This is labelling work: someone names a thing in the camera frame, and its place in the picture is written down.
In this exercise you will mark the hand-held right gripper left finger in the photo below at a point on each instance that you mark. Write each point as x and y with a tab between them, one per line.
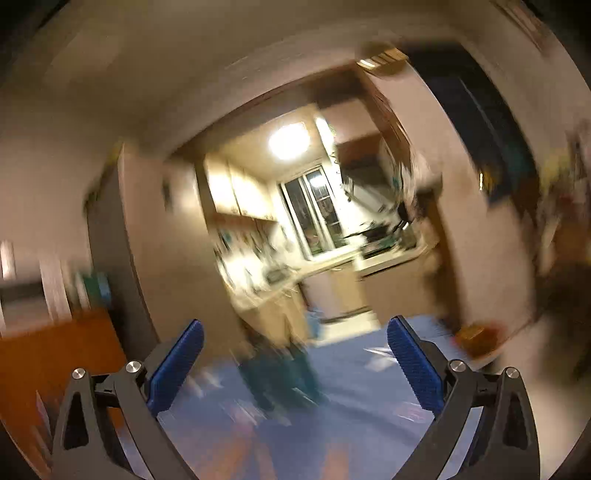
178	364

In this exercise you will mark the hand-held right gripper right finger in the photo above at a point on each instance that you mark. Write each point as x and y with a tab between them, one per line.
415	369

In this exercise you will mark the metal utensil holder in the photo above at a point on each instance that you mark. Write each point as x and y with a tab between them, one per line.
281	369

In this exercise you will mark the brown box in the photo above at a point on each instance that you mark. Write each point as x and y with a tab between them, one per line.
475	339

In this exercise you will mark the blue grid cutting mat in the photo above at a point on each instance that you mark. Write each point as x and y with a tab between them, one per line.
351	397

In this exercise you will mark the stove base cabinets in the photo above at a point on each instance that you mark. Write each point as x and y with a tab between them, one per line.
392	284

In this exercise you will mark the sink base cabinets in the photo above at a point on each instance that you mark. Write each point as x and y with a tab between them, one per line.
272	314

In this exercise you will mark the base cabinets under window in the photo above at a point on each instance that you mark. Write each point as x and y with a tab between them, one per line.
325	290

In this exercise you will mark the orange wooden cabinet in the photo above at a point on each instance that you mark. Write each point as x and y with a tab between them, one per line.
51	350

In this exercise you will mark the beige refrigerator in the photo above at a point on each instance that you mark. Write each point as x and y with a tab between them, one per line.
152	230

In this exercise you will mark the kitchen window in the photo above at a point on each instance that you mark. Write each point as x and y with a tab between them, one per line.
311	207

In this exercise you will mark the ceiling light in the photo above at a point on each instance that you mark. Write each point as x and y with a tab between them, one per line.
288	141

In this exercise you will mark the beige wall cabinets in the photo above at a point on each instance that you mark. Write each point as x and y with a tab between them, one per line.
235	189

